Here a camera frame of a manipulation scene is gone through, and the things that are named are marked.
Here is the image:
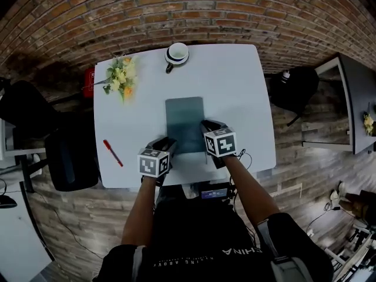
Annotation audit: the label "white metal frame rack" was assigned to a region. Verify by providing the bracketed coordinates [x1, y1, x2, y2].
[323, 216, 376, 282]

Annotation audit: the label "black computer mouse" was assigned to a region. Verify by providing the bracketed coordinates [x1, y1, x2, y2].
[0, 194, 18, 210]

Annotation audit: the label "white table with black legs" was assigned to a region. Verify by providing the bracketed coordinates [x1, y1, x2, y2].
[0, 119, 49, 193]

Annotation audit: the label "person's grey shoulder strap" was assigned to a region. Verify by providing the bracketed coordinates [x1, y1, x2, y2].
[257, 219, 315, 282]
[132, 245, 146, 282]

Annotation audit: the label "red box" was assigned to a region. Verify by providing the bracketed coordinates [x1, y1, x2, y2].
[83, 67, 96, 99]

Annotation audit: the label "small yellow flower bunch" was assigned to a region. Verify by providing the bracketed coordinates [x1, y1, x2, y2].
[362, 112, 375, 136]

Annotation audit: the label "person's left forearm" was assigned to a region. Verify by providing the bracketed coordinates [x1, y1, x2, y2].
[121, 174, 156, 246]

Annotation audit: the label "black backpack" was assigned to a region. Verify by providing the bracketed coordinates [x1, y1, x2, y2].
[269, 66, 320, 127]

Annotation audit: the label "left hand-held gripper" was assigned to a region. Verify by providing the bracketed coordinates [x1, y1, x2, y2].
[137, 137, 178, 184]

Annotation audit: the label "red pen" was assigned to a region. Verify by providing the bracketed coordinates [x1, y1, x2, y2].
[102, 139, 124, 168]

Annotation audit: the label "black floor cable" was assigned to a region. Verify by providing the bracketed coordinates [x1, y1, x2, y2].
[29, 186, 103, 260]

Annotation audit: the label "white table with black edge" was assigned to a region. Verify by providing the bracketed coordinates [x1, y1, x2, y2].
[0, 180, 56, 282]

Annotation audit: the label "white mug with blue stripe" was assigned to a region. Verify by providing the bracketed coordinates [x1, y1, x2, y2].
[163, 42, 190, 75]

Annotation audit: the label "black cable with adapter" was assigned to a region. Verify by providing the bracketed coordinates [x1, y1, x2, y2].
[305, 201, 353, 237]

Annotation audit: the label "person's black shirt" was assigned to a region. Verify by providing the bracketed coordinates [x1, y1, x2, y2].
[93, 183, 334, 282]

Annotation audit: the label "person's right grey shoulder strap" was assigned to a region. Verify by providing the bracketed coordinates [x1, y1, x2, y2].
[257, 219, 315, 282]

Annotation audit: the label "black office chair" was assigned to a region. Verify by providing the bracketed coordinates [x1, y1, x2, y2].
[0, 78, 99, 192]

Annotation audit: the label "grey notebook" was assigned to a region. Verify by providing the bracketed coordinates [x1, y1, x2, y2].
[164, 96, 208, 166]

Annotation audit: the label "person's left grey shoulder strap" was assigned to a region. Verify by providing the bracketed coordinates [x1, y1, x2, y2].
[132, 245, 146, 282]

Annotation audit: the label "small black monitor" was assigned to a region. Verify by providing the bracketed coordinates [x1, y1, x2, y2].
[200, 185, 233, 201]

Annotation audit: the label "person's right forearm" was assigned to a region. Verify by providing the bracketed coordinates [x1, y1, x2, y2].
[224, 156, 280, 227]

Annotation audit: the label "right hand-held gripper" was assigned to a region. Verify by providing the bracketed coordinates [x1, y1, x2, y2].
[200, 119, 237, 170]

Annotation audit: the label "yellow flower bouquet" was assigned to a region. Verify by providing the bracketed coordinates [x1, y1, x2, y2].
[93, 56, 139, 104]

